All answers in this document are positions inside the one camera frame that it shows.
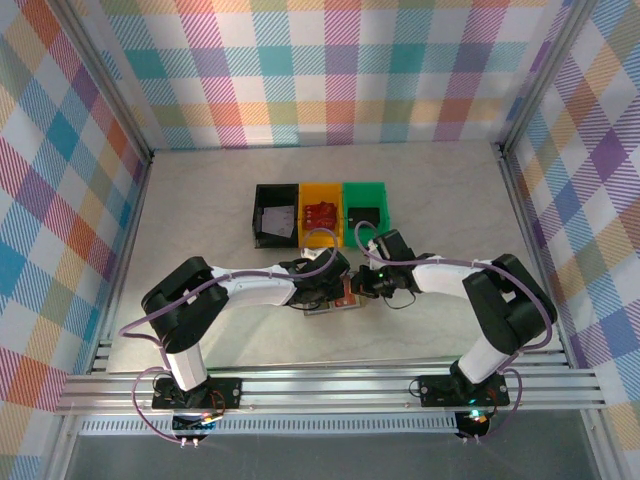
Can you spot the black card holder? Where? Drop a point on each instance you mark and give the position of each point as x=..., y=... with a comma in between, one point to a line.
x=364, y=216

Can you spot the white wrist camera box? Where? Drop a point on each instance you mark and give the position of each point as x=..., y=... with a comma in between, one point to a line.
x=310, y=253
x=374, y=246

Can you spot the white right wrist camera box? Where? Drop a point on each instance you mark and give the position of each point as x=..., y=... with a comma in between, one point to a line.
x=374, y=246

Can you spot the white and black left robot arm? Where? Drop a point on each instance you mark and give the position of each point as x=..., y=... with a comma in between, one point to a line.
x=255, y=292

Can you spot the green plastic bin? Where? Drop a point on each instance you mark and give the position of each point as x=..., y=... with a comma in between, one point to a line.
x=365, y=195

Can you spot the white card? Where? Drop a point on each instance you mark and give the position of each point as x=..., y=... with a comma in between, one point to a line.
x=277, y=221

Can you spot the aluminium side rail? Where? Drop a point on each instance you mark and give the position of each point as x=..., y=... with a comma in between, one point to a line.
x=524, y=225
x=125, y=260

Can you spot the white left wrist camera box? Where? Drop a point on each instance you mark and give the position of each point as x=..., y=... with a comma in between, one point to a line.
x=310, y=253

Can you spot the yellow plastic bin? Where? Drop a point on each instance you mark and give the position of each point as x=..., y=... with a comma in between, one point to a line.
x=322, y=241

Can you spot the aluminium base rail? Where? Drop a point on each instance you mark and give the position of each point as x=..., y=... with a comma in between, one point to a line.
x=325, y=385

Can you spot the aluminium frame post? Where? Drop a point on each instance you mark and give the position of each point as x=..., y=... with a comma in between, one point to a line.
x=542, y=75
x=107, y=80

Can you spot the black controller board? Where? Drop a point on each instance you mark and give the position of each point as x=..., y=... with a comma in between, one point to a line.
x=475, y=422
x=192, y=425

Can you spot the black plastic bin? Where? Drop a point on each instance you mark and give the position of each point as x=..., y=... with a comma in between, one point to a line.
x=260, y=200

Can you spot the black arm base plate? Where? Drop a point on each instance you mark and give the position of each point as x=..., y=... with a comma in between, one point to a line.
x=227, y=392
x=435, y=392

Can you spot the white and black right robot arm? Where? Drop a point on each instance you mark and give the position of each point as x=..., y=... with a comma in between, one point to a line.
x=440, y=280

